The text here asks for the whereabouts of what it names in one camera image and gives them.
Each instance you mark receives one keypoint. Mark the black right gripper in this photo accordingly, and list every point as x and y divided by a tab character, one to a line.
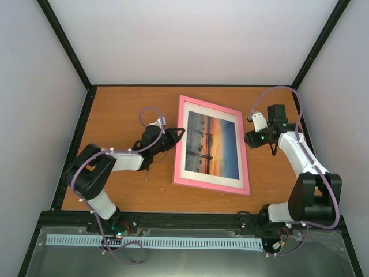
252	141

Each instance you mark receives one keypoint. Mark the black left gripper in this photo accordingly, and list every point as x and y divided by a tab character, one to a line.
173	135

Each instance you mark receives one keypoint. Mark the sunset photo print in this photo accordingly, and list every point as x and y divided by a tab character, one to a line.
211	146

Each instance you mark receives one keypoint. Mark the pink picture frame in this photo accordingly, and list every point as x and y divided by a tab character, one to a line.
204	181

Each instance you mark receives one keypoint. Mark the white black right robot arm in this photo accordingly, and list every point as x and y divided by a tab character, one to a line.
315	196

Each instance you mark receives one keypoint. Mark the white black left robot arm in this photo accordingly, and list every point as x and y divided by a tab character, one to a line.
88	173

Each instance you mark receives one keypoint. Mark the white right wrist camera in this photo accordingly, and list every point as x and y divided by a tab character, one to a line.
258	120

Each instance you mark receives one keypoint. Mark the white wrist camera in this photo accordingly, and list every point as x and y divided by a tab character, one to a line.
161	124
258	120

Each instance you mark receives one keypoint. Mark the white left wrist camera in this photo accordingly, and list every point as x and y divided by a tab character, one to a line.
161	124

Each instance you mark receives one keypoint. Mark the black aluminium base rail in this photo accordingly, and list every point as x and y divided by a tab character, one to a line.
241	223

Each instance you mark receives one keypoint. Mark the black right corner post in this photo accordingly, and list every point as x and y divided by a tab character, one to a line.
322	38

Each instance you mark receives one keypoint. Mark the black corner post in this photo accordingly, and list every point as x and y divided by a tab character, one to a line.
322	38
64	41

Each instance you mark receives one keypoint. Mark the light blue slotted cable duct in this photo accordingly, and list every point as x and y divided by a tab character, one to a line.
254	244

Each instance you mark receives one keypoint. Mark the black left corner post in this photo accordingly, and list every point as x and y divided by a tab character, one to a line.
64	41

